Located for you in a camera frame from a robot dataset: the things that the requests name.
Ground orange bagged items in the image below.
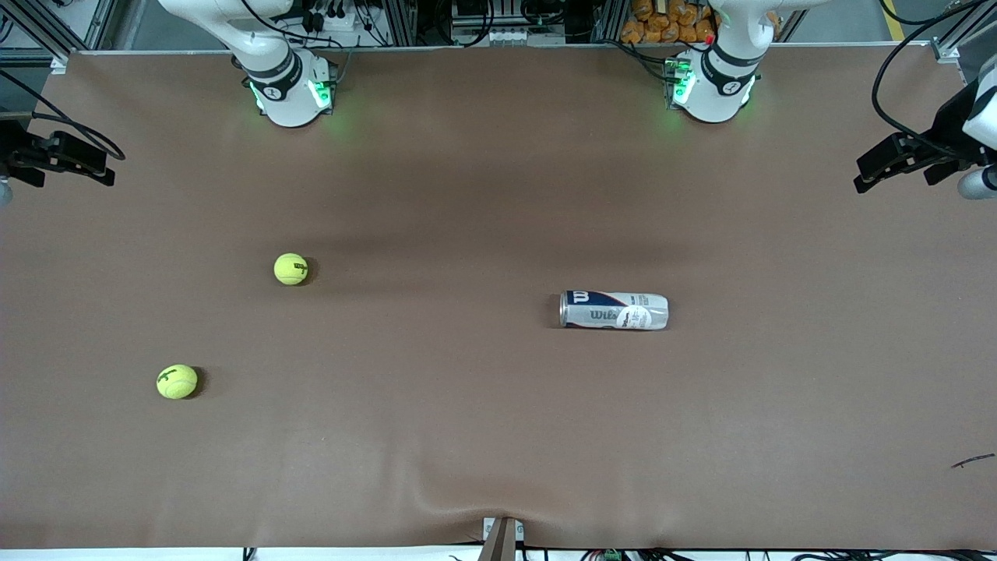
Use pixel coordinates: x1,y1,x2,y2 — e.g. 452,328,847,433
619,0,782,45

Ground large table cover mat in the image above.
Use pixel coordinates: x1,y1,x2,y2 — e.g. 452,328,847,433
0,43,997,551

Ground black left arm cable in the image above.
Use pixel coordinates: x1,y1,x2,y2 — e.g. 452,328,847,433
871,0,997,147

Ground aluminium frame profile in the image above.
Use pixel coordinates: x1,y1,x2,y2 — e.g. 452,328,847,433
0,0,118,75
931,0,997,65
382,0,421,46
592,0,624,44

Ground white terminal block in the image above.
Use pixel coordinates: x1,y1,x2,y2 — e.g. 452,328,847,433
481,26,548,45

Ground yellow-green tennis ball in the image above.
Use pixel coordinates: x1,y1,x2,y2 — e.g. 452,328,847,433
273,252,309,287
156,364,199,400

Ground metal table edge bracket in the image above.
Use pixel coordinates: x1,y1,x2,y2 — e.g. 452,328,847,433
481,516,525,561

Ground clear tennis ball can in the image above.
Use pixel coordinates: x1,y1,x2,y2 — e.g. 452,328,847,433
558,290,670,332

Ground white power strip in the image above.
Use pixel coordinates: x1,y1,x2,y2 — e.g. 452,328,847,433
296,6,361,34

